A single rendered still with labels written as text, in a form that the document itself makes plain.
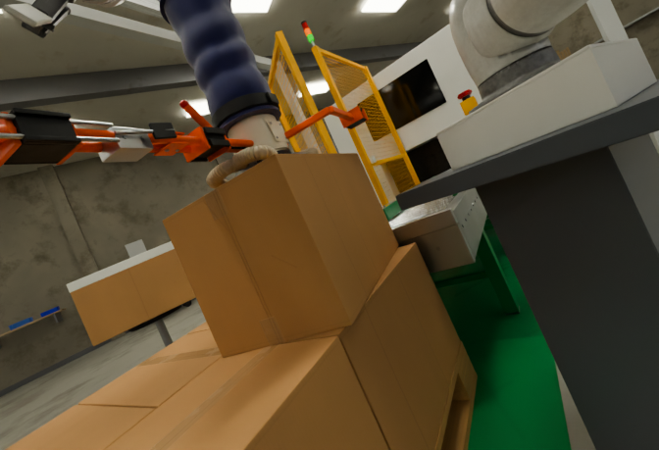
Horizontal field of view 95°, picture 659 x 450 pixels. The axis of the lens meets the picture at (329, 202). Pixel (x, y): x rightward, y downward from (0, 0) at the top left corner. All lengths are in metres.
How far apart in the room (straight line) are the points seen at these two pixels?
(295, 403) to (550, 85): 0.67
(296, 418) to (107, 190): 10.05
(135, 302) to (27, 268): 8.19
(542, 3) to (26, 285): 10.36
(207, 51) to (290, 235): 0.66
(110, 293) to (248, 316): 1.60
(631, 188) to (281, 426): 0.68
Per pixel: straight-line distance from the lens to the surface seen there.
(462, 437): 1.18
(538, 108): 0.67
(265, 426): 0.55
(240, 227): 0.74
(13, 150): 0.62
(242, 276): 0.78
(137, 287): 2.29
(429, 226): 1.19
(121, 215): 10.25
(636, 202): 0.72
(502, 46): 0.76
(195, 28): 1.14
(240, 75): 1.04
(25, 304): 10.37
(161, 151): 0.77
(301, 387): 0.59
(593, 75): 0.64
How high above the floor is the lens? 0.79
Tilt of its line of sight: 1 degrees up
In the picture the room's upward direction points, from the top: 24 degrees counter-clockwise
